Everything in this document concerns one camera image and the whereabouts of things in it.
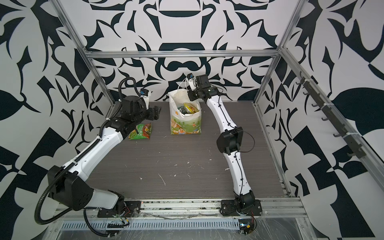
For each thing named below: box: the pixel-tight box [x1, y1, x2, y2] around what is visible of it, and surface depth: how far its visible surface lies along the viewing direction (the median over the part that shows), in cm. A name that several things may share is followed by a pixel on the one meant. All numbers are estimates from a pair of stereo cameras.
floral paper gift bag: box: [168, 88, 202, 135], surface depth 93 cm
